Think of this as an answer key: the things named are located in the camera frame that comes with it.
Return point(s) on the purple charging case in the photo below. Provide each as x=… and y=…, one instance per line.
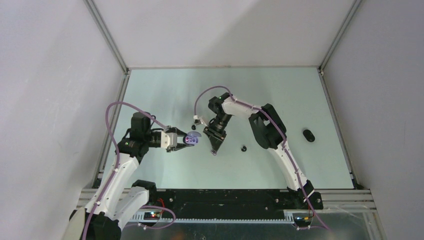
x=192, y=138

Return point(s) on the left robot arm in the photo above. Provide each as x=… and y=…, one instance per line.
x=107, y=213

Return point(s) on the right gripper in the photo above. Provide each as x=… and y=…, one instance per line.
x=216, y=138

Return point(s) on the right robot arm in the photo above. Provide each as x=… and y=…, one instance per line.
x=270, y=133

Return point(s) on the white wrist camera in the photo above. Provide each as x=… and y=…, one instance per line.
x=200, y=120
x=168, y=139

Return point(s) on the left controller board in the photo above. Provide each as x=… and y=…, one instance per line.
x=151, y=216

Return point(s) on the black charging case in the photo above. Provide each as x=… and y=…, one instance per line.
x=308, y=135

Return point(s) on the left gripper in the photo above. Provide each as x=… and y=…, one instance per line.
x=178, y=146

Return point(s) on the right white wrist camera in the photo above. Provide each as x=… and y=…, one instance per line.
x=200, y=120

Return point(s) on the right controller board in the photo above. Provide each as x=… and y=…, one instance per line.
x=303, y=219

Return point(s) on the controller board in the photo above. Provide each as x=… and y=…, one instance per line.
x=151, y=216
x=303, y=219

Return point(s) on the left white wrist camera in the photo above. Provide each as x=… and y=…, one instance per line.
x=168, y=139

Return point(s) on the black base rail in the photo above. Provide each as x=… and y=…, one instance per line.
x=232, y=204

